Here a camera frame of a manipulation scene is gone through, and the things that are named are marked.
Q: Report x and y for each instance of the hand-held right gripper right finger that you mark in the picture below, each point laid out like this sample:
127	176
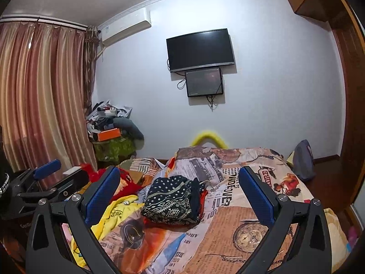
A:
258	197

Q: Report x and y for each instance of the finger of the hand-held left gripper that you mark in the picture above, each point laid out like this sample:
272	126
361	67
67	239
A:
75	181
47	168

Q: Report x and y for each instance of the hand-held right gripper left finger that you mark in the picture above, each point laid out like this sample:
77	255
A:
104	194

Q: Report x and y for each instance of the navy patterned hooded garment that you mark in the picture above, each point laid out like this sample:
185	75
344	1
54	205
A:
171	202

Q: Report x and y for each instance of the yellow garment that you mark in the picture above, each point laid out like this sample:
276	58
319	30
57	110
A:
119	208

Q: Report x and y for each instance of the red plush toy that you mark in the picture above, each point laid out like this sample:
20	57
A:
128	179

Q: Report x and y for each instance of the green patterned bag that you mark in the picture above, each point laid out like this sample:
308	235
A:
114	148

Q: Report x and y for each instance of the printed blanket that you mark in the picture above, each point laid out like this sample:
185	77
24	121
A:
222	234

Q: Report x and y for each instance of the yellow-green paper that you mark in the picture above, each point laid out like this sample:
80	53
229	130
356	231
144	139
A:
291	157

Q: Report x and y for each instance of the orange box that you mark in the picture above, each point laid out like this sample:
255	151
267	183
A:
109	134

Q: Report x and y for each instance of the grey-blue backpack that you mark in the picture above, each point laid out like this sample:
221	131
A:
303	159

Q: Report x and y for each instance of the dark grey cushion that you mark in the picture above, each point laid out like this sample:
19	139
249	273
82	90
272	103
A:
134	128

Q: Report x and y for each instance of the pile of bags and papers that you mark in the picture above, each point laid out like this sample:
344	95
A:
99	111

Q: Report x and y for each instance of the striped pink curtain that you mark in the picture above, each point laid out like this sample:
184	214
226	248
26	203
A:
42	91

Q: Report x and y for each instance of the yellow fuzzy plush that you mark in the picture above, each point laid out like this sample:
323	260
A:
204	134

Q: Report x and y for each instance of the pink shoes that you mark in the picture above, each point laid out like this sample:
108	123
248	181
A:
352	234

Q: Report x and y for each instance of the brown fringed curtain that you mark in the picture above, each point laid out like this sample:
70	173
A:
91	62

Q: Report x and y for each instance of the wooden door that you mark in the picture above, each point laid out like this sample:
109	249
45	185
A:
348	105

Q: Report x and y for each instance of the curtain rod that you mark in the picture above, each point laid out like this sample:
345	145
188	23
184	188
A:
42	20

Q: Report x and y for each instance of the white air conditioner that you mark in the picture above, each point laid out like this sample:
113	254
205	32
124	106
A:
125	28

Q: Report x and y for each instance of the wooden wardrobe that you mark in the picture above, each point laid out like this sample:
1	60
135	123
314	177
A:
313	0

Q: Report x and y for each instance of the small wall monitor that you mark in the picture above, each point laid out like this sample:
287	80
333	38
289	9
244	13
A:
204	82

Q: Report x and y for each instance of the large wall television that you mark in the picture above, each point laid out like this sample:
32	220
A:
199	50

